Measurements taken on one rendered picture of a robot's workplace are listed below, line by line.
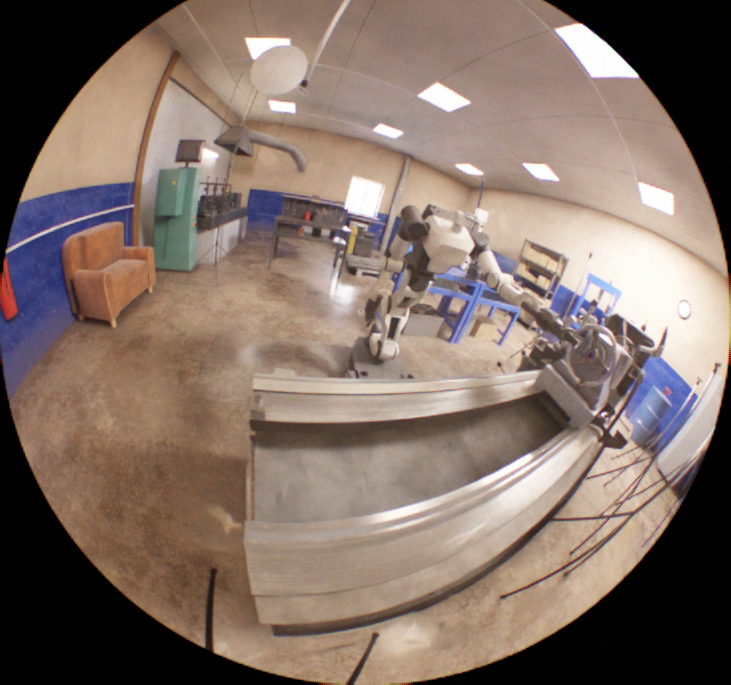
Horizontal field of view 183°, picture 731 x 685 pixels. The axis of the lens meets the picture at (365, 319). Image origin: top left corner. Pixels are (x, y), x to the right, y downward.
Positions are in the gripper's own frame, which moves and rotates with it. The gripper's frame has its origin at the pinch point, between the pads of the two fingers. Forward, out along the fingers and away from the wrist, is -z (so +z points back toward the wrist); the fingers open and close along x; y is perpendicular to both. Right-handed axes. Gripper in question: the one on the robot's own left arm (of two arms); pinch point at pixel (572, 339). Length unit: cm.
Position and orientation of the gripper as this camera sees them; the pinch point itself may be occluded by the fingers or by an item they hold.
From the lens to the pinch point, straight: 98.4
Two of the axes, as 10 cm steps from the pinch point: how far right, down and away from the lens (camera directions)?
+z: -2.4, -5.0, 8.3
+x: -9.4, -1.0, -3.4
